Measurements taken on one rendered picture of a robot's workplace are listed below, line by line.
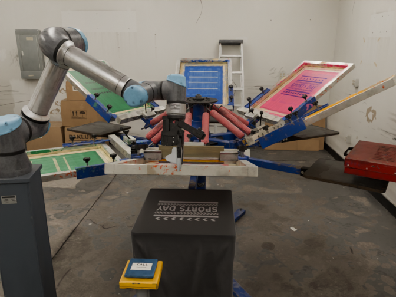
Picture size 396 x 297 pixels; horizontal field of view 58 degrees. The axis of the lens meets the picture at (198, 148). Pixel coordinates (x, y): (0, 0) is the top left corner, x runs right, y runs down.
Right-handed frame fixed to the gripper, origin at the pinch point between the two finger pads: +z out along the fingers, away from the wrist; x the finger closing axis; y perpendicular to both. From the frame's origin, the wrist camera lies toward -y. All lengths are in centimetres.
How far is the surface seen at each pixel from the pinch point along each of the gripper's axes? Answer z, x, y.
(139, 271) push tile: 34.6, 16.5, 12.1
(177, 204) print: 21.0, -39.9, 5.4
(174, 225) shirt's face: 26.8, -19.2, 4.1
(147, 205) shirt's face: 21.8, -37.3, 19.9
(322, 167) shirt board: 5, -98, -83
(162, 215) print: 24.3, -28.0, 10.9
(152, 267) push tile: 33.9, 14.0, 7.9
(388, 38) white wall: -127, -264, -200
